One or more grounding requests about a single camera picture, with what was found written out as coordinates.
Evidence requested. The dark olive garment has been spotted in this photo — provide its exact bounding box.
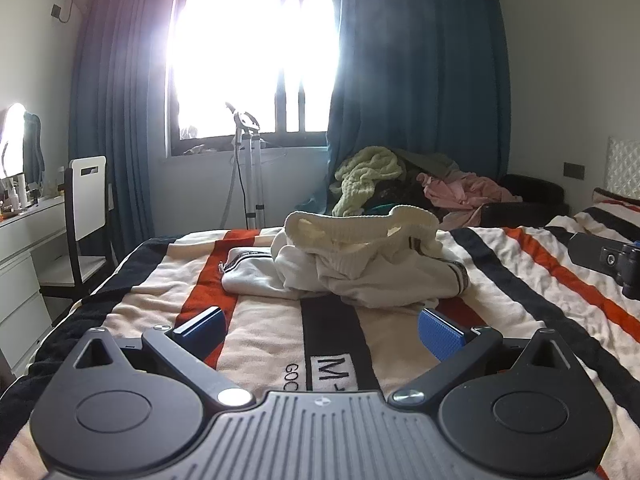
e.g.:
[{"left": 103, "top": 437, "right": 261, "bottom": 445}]
[{"left": 394, "top": 148, "right": 462, "bottom": 182}]

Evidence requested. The lit vanity mirror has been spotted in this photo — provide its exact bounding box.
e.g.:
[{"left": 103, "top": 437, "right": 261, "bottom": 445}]
[{"left": 0, "top": 102, "right": 27, "bottom": 180}]

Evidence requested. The window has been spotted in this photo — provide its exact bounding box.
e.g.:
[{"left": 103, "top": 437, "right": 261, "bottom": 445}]
[{"left": 162, "top": 0, "right": 345, "bottom": 157}]

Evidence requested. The blue curtain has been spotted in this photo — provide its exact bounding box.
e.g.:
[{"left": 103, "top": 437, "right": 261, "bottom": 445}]
[
  {"left": 305, "top": 0, "right": 514, "bottom": 217},
  {"left": 72, "top": 0, "right": 187, "bottom": 243}
]

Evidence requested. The dark hanging cloth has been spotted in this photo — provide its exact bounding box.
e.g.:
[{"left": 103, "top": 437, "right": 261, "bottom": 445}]
[{"left": 23, "top": 112, "right": 47, "bottom": 188}]

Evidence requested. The striped blanket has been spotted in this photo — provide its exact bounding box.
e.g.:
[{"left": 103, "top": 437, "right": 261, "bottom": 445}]
[{"left": 0, "top": 187, "right": 640, "bottom": 480}]

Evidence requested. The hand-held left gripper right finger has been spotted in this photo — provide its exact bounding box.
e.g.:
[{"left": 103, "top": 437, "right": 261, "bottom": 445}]
[{"left": 387, "top": 307, "right": 582, "bottom": 406}]

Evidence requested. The white chair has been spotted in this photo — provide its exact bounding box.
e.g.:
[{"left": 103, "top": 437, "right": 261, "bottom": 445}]
[{"left": 39, "top": 155, "right": 117, "bottom": 302}]

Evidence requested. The cream zip jacket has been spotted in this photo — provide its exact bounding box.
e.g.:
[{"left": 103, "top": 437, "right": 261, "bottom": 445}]
[{"left": 221, "top": 232, "right": 469, "bottom": 309}]

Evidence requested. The pink garment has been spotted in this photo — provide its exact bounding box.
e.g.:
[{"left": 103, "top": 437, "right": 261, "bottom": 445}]
[{"left": 416, "top": 172, "right": 524, "bottom": 212}]

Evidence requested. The garment steamer stand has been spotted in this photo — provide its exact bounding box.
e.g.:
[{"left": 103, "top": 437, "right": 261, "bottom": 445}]
[{"left": 219, "top": 101, "right": 265, "bottom": 232}]

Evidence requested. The white dresser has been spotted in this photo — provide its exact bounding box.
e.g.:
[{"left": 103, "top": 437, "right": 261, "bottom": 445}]
[{"left": 0, "top": 194, "right": 70, "bottom": 377}]

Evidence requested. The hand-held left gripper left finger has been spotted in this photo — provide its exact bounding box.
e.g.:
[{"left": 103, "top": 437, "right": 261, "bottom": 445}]
[{"left": 74, "top": 305, "right": 255, "bottom": 408}]

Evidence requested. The black sofa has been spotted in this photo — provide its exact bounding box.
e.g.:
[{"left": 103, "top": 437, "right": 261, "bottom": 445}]
[{"left": 475, "top": 173, "right": 571, "bottom": 229}]

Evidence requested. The white padded headboard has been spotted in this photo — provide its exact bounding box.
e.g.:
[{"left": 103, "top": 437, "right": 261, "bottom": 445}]
[{"left": 605, "top": 135, "right": 640, "bottom": 197}]

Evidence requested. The wall socket with cable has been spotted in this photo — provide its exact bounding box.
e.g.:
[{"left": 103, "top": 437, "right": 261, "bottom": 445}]
[{"left": 50, "top": 0, "right": 76, "bottom": 25}]

